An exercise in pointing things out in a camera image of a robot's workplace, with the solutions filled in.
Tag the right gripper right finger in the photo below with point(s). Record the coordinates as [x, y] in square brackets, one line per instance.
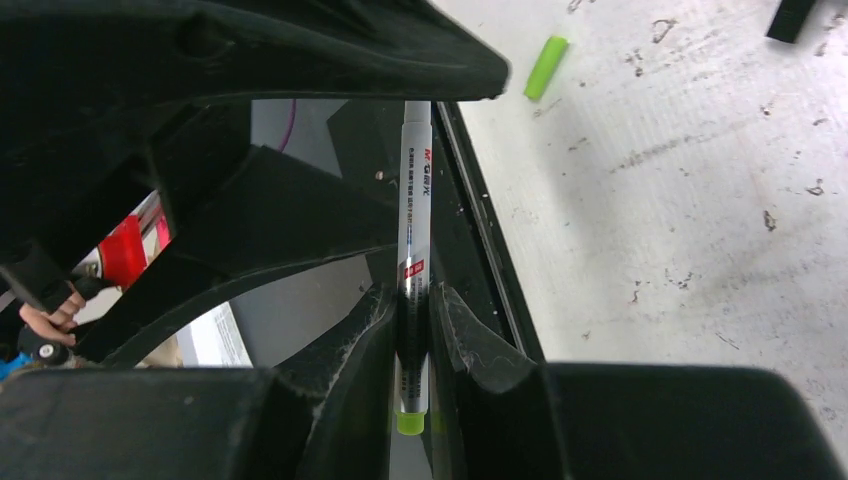
[497, 414]

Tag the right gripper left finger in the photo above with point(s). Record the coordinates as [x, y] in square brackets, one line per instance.
[324, 413]

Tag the white green marker pen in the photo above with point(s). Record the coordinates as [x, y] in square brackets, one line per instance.
[415, 194]

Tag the green marker cap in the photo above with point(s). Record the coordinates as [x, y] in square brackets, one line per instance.
[545, 67]

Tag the yellow framed whiteboard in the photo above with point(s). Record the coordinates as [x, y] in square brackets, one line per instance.
[789, 19]

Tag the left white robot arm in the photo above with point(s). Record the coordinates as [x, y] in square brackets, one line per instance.
[104, 102]

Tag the person's hand on controller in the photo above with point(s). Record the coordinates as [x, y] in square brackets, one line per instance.
[56, 326]

